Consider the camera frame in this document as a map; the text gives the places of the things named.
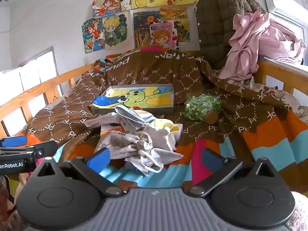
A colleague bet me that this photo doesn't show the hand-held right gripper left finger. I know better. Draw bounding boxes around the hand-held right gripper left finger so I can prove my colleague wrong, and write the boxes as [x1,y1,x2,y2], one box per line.
[36,147,124,197]

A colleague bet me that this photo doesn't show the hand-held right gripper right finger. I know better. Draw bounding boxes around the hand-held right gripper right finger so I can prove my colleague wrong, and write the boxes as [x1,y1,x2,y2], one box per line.
[188,148,278,197]

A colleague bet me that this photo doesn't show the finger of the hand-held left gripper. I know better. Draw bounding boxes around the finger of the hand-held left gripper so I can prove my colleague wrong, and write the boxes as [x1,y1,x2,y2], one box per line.
[0,135,27,148]
[0,140,58,161]

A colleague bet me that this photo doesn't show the grey printed drawstring pouch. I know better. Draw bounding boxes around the grey printed drawstring pouch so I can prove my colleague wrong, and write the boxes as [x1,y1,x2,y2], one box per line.
[95,125,177,177]

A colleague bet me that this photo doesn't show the white waffle cloth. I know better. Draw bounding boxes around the white waffle cloth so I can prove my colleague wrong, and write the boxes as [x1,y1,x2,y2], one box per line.
[84,114,121,128]

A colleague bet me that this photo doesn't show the grey white sock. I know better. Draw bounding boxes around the grey white sock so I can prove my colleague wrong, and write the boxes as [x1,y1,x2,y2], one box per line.
[115,105,146,132]

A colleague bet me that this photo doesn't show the striped sock with yellow cuff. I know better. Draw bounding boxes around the striped sock with yellow cuff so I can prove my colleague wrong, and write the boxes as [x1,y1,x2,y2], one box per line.
[132,109,184,140]

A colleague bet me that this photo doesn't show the grey tray with cartoon drawing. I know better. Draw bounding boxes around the grey tray with cartoon drawing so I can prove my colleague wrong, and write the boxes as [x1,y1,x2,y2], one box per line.
[90,84,175,115]

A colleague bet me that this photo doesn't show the white and orange carton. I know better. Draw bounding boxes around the white and orange carton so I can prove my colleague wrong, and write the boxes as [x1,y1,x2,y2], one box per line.
[100,124,128,137]

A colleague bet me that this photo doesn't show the glass jar of green beads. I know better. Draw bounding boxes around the glass jar of green beads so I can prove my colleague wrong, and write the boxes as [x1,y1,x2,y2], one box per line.
[184,94,222,125]

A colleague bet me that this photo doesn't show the white framed window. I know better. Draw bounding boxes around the white framed window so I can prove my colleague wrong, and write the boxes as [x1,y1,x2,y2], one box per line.
[0,46,60,130]

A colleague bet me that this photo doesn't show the floral bed sheet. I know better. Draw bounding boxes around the floral bed sheet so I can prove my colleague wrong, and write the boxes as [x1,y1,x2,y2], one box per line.
[250,77,308,126]

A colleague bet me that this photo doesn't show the brown patterned quilt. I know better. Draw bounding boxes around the brown patterned quilt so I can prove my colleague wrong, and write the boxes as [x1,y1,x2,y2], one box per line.
[17,46,308,190]

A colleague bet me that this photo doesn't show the pink garment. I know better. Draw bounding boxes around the pink garment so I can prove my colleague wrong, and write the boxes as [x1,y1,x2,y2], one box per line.
[218,11,308,81]

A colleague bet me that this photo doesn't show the brown quilted jacket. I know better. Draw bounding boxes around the brown quilted jacket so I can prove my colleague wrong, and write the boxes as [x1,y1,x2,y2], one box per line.
[195,0,268,71]

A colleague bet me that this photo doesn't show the white air conditioner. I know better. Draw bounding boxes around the white air conditioner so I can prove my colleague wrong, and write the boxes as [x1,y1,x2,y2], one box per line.
[263,0,308,28]

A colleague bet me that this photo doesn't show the group of cartoon wall drawings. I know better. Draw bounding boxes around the group of cartoon wall drawings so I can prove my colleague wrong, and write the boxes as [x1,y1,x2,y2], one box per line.
[81,0,249,54]

